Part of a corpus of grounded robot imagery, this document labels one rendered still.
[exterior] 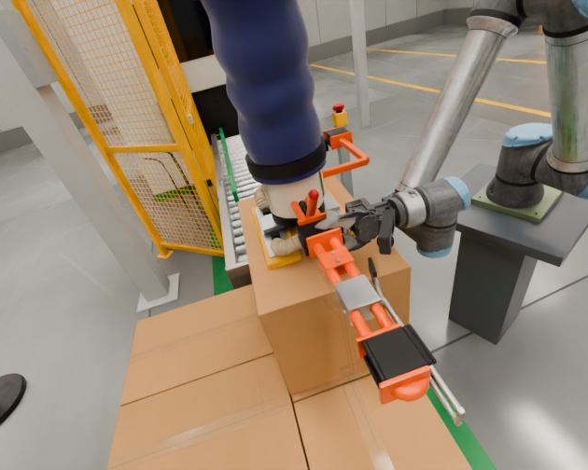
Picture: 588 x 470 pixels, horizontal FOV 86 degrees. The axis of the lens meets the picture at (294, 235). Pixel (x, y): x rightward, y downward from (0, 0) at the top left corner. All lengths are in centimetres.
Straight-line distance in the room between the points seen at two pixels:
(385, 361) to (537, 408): 138
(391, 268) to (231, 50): 62
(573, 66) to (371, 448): 106
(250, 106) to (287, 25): 18
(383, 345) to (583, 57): 76
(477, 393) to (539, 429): 23
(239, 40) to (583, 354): 193
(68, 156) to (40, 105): 26
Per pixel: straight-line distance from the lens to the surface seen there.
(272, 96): 76
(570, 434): 183
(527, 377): 190
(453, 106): 93
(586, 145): 120
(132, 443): 131
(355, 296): 58
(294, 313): 81
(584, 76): 102
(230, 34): 77
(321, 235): 70
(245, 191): 230
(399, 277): 85
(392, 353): 50
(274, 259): 88
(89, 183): 214
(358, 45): 440
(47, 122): 207
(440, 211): 81
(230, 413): 119
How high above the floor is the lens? 156
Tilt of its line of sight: 36 degrees down
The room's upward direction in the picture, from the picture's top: 14 degrees counter-clockwise
